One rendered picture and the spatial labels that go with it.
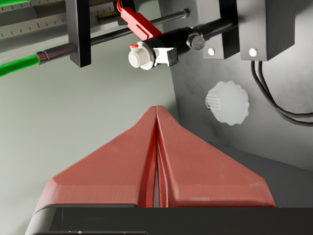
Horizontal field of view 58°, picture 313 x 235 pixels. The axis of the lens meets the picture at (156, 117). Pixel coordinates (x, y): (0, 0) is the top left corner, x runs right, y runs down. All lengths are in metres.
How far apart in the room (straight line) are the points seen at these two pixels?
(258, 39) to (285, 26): 0.05
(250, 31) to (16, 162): 0.43
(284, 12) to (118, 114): 0.38
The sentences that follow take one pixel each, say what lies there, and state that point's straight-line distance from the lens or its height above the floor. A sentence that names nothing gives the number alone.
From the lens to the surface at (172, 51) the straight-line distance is 0.25.
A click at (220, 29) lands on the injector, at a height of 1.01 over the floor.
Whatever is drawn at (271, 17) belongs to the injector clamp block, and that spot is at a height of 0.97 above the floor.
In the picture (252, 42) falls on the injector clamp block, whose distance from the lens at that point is 0.38.
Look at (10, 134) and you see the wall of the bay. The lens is 0.53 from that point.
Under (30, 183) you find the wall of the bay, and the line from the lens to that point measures 0.57.
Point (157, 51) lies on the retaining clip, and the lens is 0.27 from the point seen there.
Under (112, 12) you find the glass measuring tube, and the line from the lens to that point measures 0.57.
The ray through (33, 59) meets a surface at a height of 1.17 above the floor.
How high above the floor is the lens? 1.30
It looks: 35 degrees down
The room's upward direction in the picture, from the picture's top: 120 degrees counter-clockwise
